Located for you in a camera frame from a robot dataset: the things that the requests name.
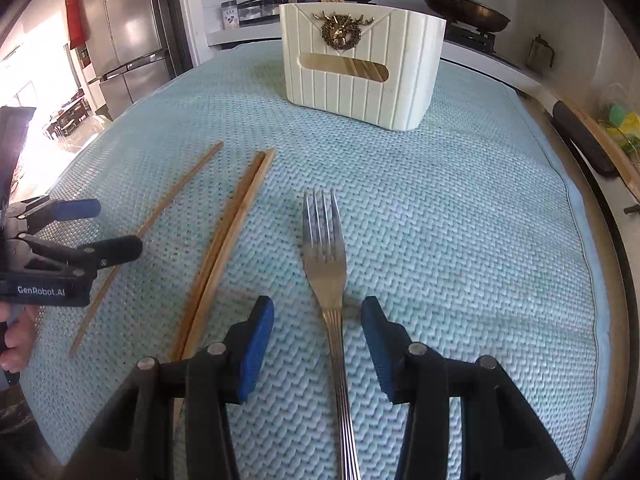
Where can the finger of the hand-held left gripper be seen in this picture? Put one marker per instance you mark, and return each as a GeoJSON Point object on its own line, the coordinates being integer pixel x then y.
{"type": "Point", "coordinates": [75, 209]}
{"type": "Point", "coordinates": [112, 250]}

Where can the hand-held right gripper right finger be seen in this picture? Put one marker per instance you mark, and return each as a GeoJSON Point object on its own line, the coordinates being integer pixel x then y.
{"type": "Point", "coordinates": [382, 347]}

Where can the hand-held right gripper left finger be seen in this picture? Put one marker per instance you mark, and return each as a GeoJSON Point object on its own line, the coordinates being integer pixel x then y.
{"type": "Point", "coordinates": [254, 347]}

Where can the steel fork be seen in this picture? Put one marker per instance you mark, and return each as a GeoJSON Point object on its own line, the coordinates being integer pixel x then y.
{"type": "Point", "coordinates": [325, 260]}

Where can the wooden chopstick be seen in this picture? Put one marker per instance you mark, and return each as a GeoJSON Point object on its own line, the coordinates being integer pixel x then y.
{"type": "Point", "coordinates": [212, 153]}
{"type": "Point", "coordinates": [267, 165]}
{"type": "Point", "coordinates": [256, 169]}

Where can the cream ribbed utensil holder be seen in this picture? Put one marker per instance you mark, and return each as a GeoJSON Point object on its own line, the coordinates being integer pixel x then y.
{"type": "Point", "coordinates": [400, 85]}

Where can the bunch of wooden chopsticks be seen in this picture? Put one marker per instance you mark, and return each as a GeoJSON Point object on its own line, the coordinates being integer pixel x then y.
{"type": "Point", "coordinates": [360, 71]}

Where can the dark wooden table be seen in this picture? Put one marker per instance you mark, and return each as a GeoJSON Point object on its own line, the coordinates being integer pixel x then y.
{"type": "Point", "coordinates": [65, 117]}

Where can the light blue woven mat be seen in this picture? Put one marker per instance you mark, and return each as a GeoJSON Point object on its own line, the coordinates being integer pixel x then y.
{"type": "Point", "coordinates": [450, 235]}

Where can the grey refrigerator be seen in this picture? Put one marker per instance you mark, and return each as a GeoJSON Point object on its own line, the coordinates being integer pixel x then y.
{"type": "Point", "coordinates": [125, 35]}

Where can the red hanging ornament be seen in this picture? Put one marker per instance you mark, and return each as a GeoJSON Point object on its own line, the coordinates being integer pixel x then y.
{"type": "Point", "coordinates": [75, 22]}

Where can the white-label seasoning jar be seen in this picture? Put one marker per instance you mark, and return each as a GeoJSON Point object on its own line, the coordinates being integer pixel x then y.
{"type": "Point", "coordinates": [230, 16]}

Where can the clear spice jar set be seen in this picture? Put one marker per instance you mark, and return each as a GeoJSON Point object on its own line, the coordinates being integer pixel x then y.
{"type": "Point", "coordinates": [257, 12]}

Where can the black oblong tray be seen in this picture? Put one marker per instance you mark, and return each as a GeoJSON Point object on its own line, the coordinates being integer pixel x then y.
{"type": "Point", "coordinates": [582, 135]}

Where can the wooden cutting board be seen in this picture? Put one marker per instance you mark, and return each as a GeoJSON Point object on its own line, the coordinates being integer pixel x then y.
{"type": "Point", "coordinates": [617, 160]}

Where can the black gas stove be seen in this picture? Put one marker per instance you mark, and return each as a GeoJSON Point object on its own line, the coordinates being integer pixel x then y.
{"type": "Point", "coordinates": [485, 42]}

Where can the plastic bag with sponges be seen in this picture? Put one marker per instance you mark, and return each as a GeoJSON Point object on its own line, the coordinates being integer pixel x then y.
{"type": "Point", "coordinates": [620, 120]}

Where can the dark glass jar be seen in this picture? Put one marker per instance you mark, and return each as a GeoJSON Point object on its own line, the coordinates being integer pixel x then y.
{"type": "Point", "coordinates": [541, 52]}

